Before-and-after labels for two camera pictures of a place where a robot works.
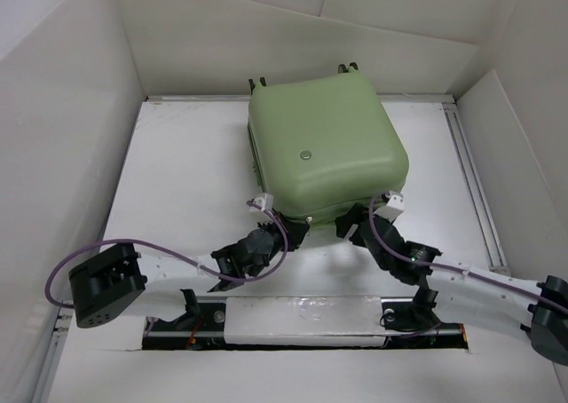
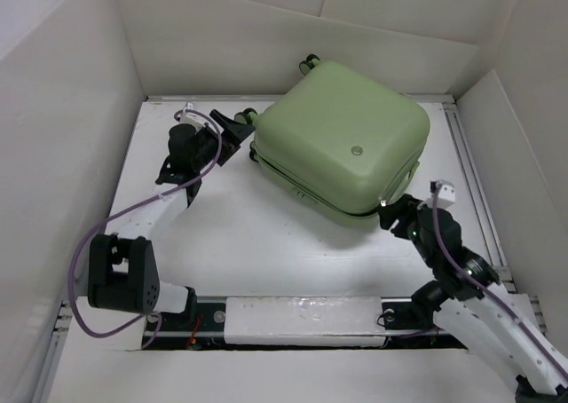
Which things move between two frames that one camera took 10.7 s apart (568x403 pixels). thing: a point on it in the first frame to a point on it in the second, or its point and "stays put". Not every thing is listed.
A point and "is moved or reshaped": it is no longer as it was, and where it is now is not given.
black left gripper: (295, 230) to (235, 130)
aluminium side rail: (493, 253) stays put
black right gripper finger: (358, 215) to (392, 212)
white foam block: (335, 320) stays put
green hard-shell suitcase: (325, 144) is moved or reshaped
